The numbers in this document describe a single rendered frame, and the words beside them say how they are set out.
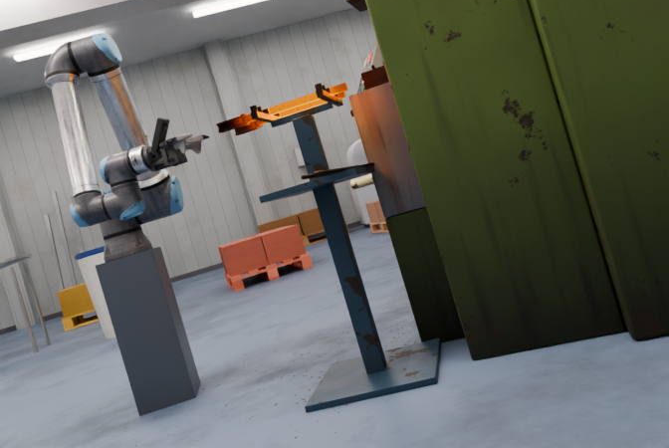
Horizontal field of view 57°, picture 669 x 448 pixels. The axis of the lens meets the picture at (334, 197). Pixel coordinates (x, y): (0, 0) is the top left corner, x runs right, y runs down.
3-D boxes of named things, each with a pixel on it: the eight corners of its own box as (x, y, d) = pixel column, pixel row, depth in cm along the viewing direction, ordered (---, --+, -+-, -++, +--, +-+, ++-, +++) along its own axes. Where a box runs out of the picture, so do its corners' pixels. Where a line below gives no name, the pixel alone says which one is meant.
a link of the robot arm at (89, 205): (32, 45, 217) (69, 227, 203) (66, 35, 218) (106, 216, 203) (48, 59, 229) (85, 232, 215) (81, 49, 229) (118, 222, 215)
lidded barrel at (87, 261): (172, 312, 569) (149, 234, 569) (168, 322, 509) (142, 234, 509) (105, 334, 556) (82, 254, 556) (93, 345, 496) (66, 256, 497)
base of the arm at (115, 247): (100, 264, 237) (92, 239, 237) (111, 261, 256) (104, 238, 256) (148, 249, 239) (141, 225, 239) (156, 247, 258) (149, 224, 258)
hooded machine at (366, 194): (399, 216, 1014) (375, 137, 1015) (409, 215, 953) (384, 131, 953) (359, 228, 1004) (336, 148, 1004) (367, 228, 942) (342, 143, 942)
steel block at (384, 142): (383, 218, 216) (347, 96, 216) (404, 206, 252) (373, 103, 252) (547, 172, 199) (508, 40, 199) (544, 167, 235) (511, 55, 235)
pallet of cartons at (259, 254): (314, 267, 598) (301, 223, 598) (222, 296, 585) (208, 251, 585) (303, 259, 724) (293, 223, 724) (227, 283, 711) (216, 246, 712)
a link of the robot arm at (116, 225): (110, 236, 255) (98, 195, 255) (150, 224, 255) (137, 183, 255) (97, 238, 240) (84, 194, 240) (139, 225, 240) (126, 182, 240)
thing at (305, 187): (260, 203, 182) (258, 196, 182) (296, 195, 221) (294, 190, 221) (356, 173, 176) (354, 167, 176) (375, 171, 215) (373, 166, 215)
